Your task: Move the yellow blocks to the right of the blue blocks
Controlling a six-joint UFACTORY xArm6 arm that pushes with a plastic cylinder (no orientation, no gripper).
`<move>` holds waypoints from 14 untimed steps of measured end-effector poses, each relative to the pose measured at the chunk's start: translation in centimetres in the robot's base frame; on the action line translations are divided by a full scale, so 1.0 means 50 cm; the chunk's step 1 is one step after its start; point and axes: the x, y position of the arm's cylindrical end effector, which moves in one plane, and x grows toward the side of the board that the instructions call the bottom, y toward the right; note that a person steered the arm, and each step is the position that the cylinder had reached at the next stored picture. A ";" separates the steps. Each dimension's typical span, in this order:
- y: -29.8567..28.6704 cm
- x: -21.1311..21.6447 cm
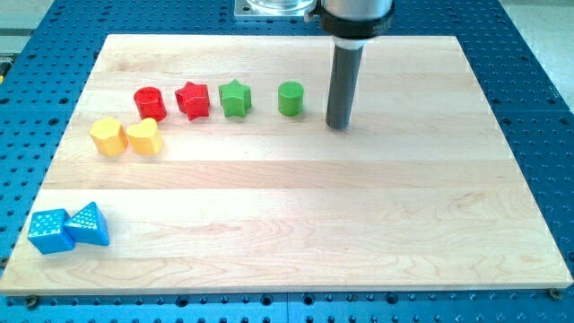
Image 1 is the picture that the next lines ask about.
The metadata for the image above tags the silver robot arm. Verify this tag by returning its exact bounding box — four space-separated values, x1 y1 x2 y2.
303 0 396 40

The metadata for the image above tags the green cylinder block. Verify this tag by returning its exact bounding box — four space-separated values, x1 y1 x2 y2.
278 81 304 117

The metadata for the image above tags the light wooden board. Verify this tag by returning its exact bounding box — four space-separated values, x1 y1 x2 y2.
1 34 573 295

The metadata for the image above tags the green star block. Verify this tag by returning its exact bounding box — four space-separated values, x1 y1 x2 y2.
219 79 251 118

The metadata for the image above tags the red star block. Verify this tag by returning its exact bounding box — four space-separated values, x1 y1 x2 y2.
175 82 210 120

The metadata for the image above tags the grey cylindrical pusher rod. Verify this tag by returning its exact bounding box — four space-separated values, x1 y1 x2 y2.
326 36 366 130

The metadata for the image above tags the yellow heart block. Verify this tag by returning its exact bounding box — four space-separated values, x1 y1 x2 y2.
126 118 162 155

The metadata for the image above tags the red cylinder block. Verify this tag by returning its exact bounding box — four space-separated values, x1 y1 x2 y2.
134 87 167 122

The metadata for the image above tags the yellow hexagon block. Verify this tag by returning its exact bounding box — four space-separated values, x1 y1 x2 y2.
89 118 128 157

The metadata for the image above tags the blue triangle block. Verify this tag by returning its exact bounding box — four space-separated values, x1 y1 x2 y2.
64 202 109 246

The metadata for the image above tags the blue cube block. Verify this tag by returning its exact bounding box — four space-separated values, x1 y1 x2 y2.
28 208 75 255

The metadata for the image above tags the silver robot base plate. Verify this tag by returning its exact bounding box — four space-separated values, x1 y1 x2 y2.
232 0 317 21

